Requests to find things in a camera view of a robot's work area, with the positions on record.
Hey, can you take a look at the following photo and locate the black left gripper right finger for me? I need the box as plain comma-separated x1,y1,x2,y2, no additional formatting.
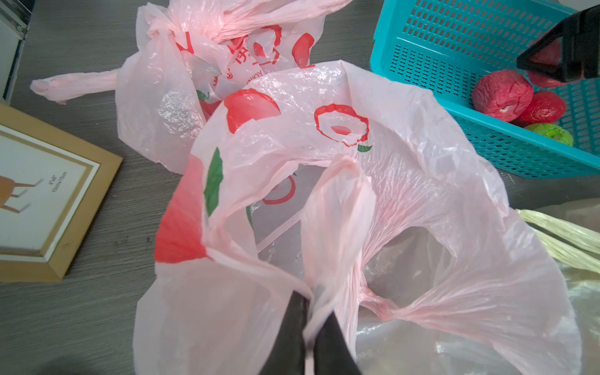
313,313,362,375

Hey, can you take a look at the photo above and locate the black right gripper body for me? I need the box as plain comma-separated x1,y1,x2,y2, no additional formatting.
517,6,599,84

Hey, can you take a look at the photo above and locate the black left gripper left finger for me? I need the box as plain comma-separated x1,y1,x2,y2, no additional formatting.
259,292,308,375

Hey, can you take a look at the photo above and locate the small dark red apple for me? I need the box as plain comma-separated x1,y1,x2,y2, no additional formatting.
518,37,585,88

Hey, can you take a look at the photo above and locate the green apple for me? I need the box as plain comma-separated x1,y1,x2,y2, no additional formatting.
525,123,574,146

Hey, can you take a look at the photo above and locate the pink plastic bag front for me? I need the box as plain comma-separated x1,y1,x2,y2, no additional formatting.
134,61,582,374

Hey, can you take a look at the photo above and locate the pink plastic bag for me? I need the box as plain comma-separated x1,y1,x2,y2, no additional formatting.
134,61,582,374
31,1,345,173

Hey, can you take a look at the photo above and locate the yellow plastic bag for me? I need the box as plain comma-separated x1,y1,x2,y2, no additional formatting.
517,198,599,374

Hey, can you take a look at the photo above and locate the pink plastic bag rear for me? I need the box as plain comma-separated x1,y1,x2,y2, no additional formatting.
31,1,345,173

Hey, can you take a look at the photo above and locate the teal perforated plastic basket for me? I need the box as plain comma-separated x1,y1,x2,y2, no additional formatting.
369,0,600,180

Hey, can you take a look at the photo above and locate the gold framed picture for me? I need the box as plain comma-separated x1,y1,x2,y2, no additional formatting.
1,105,123,282

